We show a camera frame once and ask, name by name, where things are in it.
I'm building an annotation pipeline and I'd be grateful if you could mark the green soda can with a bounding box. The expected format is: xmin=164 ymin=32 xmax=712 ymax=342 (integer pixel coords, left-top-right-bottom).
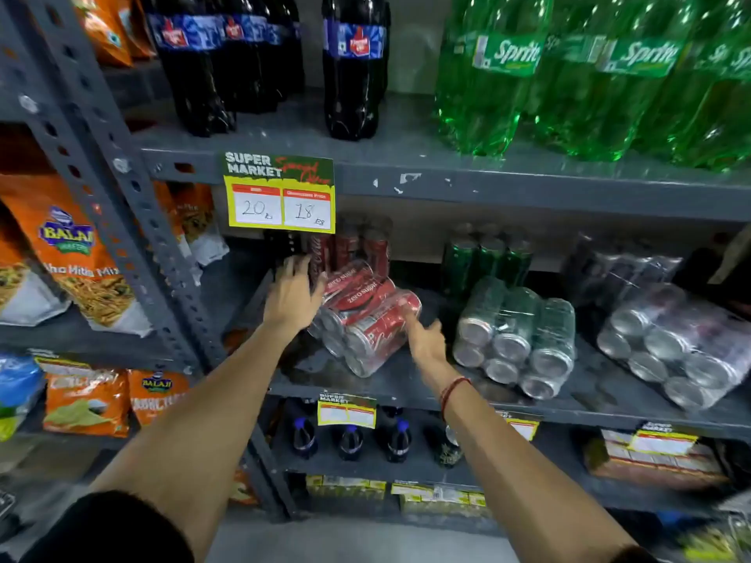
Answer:
xmin=501 ymin=235 xmax=535 ymax=289
xmin=440 ymin=237 xmax=477 ymax=296
xmin=476 ymin=234 xmax=507 ymax=282

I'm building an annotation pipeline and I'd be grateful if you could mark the large yellow green price sign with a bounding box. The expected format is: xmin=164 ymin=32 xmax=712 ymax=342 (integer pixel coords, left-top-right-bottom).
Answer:
xmin=223 ymin=150 xmax=336 ymax=234

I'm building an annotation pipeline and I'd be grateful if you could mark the dark cola bottle blue label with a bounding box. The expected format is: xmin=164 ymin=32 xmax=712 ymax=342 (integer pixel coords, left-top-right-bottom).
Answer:
xmin=264 ymin=0 xmax=306 ymax=97
xmin=214 ymin=0 xmax=279 ymax=115
xmin=322 ymin=0 xmax=392 ymax=142
xmin=141 ymin=0 xmax=237 ymax=138

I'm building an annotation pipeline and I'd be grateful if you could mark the person's left forearm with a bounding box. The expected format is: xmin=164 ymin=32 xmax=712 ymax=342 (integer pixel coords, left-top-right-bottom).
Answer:
xmin=88 ymin=321 xmax=306 ymax=563

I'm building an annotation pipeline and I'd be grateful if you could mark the yellow green packet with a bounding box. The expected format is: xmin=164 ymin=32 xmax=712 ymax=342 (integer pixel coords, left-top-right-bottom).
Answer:
xmin=677 ymin=513 xmax=751 ymax=563

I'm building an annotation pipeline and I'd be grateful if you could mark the small orange snack bag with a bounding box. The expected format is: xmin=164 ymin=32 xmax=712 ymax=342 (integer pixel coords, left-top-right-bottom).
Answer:
xmin=127 ymin=369 xmax=192 ymax=427
xmin=228 ymin=468 xmax=260 ymax=506

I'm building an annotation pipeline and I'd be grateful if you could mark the person's right hand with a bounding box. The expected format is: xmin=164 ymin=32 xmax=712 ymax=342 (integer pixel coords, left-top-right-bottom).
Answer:
xmin=404 ymin=307 xmax=451 ymax=377

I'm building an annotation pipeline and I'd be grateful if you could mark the orange snack bag green print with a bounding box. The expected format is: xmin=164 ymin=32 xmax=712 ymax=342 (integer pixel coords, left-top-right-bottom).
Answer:
xmin=43 ymin=369 xmax=131 ymax=438

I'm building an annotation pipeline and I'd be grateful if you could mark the person's left hand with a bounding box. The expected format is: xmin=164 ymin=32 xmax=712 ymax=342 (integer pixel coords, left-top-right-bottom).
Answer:
xmin=263 ymin=255 xmax=327 ymax=336

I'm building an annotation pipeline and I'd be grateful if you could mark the shrink-wrapped pack of green cans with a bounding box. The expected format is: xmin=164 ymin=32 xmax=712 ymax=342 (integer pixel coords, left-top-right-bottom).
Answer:
xmin=451 ymin=277 xmax=579 ymax=401

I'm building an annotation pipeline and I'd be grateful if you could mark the shrink-wrapped pack of red cans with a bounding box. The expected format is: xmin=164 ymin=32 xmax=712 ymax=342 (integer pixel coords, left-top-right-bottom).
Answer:
xmin=306 ymin=259 xmax=423 ymax=378

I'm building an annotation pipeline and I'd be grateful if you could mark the grey metal shelf rack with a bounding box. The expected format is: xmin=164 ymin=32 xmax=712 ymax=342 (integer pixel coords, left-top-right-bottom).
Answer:
xmin=0 ymin=0 xmax=751 ymax=540

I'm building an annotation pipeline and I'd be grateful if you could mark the yellow green carton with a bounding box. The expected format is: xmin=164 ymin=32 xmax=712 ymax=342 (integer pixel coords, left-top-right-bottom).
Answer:
xmin=391 ymin=481 xmax=495 ymax=518
xmin=305 ymin=475 xmax=388 ymax=500

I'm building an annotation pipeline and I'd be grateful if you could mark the blue snack bag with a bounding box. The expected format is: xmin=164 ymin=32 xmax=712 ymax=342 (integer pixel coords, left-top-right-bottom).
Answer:
xmin=0 ymin=353 xmax=46 ymax=443

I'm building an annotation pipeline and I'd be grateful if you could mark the black soda can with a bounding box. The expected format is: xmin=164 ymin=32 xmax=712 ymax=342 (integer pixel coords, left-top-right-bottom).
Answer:
xmin=263 ymin=230 xmax=303 ymax=270

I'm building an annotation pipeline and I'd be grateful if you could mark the small yellow price tag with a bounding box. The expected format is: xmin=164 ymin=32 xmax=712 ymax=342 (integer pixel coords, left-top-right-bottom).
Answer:
xmin=627 ymin=423 xmax=700 ymax=457
xmin=317 ymin=392 xmax=378 ymax=430
xmin=31 ymin=350 xmax=90 ymax=377
xmin=498 ymin=411 xmax=541 ymax=443

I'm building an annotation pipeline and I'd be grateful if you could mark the black sleeve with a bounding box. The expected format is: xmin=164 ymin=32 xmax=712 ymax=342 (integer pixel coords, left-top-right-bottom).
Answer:
xmin=609 ymin=545 xmax=659 ymax=563
xmin=19 ymin=490 xmax=196 ymax=563

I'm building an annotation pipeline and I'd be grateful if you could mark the green plastic soda bottle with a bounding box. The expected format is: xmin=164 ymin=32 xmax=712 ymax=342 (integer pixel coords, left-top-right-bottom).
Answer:
xmin=435 ymin=0 xmax=555 ymax=158
xmin=531 ymin=0 xmax=702 ymax=163
xmin=634 ymin=0 xmax=751 ymax=172

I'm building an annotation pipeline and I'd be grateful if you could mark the person's right forearm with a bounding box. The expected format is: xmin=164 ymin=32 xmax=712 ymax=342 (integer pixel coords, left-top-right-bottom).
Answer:
xmin=418 ymin=368 xmax=641 ymax=563

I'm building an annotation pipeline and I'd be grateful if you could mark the shrink-wrapped pack of silver cans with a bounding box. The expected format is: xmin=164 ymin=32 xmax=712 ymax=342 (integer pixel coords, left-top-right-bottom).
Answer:
xmin=560 ymin=233 xmax=685 ymax=302
xmin=596 ymin=283 xmax=751 ymax=412

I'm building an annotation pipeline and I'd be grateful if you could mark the brown cardboard boxes stack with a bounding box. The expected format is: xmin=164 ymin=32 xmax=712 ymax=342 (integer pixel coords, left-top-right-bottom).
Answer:
xmin=584 ymin=429 xmax=730 ymax=492

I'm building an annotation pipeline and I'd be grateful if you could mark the small dark bottle blue cap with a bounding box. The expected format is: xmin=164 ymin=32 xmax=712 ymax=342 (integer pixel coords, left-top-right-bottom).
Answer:
xmin=336 ymin=425 xmax=365 ymax=462
xmin=384 ymin=417 xmax=413 ymax=464
xmin=289 ymin=415 xmax=319 ymax=459

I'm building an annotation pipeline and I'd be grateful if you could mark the red thread bracelet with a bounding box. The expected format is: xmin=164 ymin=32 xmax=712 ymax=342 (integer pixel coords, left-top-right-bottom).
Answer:
xmin=439 ymin=377 xmax=473 ymax=418

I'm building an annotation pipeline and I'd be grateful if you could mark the red soda can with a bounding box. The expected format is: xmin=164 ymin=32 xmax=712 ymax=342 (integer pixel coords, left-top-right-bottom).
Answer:
xmin=362 ymin=219 xmax=393 ymax=280
xmin=336 ymin=219 xmax=363 ymax=270
xmin=306 ymin=231 xmax=336 ymax=285

